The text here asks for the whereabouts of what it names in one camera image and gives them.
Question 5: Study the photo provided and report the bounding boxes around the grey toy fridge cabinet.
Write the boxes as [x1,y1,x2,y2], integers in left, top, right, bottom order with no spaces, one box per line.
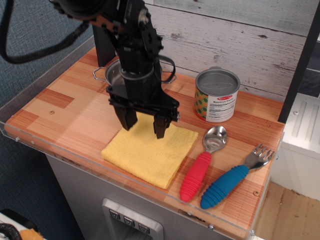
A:
[47,156,228,240]

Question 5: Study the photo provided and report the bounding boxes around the orange cloth at corner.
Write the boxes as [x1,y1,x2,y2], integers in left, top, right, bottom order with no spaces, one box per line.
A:
[19,228,44,240]

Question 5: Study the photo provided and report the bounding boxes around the toy food can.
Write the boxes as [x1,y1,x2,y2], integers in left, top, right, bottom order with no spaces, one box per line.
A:
[194,66,241,123]

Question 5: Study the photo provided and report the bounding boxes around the black left frame post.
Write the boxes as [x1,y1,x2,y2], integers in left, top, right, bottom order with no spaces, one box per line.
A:
[92,26,116,67]

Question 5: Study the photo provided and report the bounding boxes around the black braided cable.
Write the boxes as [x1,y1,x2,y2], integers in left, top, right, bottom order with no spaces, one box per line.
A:
[0,0,90,65]

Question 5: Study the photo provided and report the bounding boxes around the blue handled fork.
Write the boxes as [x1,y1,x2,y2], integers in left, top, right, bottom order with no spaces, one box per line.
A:
[200,144,276,210]

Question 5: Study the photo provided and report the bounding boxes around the yellow cloth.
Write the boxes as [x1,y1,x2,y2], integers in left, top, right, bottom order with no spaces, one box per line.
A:
[101,113,198,190]

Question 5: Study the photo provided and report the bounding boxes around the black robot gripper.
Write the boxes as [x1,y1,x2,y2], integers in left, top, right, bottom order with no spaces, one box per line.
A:
[106,73,180,139]

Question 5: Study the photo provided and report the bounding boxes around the black frame post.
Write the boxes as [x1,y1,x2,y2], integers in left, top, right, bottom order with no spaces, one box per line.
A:
[92,26,116,67]
[278,3,320,124]

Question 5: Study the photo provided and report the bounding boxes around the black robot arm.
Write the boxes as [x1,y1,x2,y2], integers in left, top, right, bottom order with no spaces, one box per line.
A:
[52,0,180,139]

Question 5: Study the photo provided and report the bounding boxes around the black right frame post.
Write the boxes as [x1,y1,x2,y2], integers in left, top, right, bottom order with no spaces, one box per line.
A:
[278,3,320,124]

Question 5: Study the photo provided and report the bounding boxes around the red handled spoon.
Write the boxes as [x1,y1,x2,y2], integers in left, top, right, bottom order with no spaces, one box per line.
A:
[179,125,228,202]

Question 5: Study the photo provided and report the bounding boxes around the clear acrylic guard rail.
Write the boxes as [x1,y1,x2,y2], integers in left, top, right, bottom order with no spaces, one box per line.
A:
[0,38,256,240]

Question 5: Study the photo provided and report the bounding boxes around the white toy cabinet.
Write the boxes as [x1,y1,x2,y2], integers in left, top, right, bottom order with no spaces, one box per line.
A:
[271,93,320,200]

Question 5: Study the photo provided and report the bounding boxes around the stainless steel pot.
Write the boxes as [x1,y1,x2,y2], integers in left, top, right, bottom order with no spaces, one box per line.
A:
[92,59,177,86]

